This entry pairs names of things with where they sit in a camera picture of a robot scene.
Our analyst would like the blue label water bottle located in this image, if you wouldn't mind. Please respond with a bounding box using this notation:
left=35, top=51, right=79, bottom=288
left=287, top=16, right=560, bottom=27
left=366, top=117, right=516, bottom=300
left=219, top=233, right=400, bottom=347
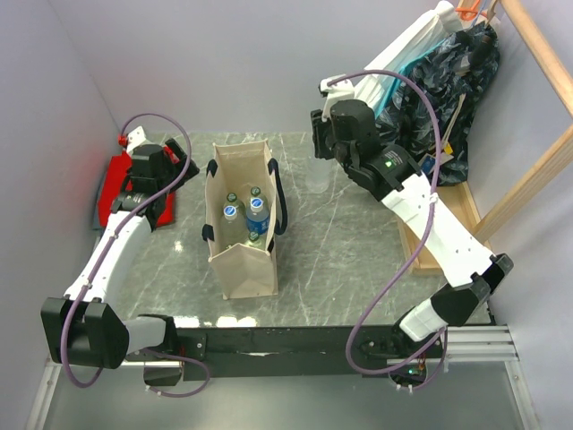
left=246, top=197, right=269, bottom=236

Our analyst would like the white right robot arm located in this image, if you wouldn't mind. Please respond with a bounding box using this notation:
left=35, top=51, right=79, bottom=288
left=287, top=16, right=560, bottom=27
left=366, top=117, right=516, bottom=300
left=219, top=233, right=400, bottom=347
left=310, top=99, right=513, bottom=357

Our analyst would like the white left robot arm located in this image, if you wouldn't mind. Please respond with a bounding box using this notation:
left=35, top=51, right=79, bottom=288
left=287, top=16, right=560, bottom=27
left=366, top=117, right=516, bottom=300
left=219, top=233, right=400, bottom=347
left=40, top=139, right=200, bottom=369

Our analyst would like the beige canvas tote bag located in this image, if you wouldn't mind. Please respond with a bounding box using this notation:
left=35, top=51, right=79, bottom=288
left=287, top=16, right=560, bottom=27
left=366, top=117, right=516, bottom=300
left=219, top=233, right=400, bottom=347
left=202, top=140, right=288, bottom=299

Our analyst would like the red folded cloth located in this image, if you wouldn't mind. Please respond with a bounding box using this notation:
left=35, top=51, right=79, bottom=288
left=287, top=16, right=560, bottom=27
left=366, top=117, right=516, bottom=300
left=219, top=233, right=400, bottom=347
left=94, top=150, right=176, bottom=229

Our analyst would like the white pleated garment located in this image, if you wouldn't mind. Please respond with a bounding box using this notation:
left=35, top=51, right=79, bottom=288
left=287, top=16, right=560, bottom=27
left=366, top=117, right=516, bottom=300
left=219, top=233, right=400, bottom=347
left=355, top=1, right=463, bottom=115

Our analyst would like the teal garment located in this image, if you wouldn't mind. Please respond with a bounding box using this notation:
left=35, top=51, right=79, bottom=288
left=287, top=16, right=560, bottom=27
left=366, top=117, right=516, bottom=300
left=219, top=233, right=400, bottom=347
left=374, top=37, right=446, bottom=116

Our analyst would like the green cap glass bottle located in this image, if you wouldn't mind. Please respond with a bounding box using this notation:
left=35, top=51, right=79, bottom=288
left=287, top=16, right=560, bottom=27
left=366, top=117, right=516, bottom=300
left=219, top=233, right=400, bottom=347
left=226, top=193, right=245, bottom=213

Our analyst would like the blue hang tag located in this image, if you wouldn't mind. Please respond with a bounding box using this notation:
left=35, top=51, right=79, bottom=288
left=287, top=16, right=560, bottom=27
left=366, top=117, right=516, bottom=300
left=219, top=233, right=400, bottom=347
left=419, top=154, right=439, bottom=176

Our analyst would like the green cap bottle front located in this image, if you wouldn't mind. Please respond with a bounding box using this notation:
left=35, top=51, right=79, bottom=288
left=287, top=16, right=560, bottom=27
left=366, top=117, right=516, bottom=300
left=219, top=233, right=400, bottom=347
left=245, top=231, right=266, bottom=251

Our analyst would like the wooden tray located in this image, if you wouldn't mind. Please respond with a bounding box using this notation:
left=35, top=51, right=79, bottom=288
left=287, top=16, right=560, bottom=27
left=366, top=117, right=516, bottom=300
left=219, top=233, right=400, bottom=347
left=397, top=178, right=493, bottom=277

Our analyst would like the dark patterned shirt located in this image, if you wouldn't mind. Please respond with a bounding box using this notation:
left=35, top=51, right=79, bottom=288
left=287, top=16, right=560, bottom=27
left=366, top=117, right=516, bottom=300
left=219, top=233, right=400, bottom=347
left=376, top=22, right=500, bottom=186

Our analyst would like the orange clothes hanger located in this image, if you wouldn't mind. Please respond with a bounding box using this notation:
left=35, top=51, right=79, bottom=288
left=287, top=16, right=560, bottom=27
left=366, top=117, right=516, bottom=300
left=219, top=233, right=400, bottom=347
left=456, top=0, right=482, bottom=22

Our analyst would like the black base beam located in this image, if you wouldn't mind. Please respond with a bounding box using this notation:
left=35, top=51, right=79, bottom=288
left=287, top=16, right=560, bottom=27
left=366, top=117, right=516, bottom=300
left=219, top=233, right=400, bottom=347
left=164, top=325, right=445, bottom=378

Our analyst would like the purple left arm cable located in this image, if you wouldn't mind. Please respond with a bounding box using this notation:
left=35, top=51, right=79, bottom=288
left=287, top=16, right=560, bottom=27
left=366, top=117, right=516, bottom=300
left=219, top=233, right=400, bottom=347
left=60, top=112, right=211, bottom=399

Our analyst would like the wooden rack frame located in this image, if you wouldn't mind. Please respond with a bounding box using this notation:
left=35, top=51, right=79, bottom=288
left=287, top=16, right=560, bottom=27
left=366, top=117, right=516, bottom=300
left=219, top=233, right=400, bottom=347
left=469, top=0, right=573, bottom=243

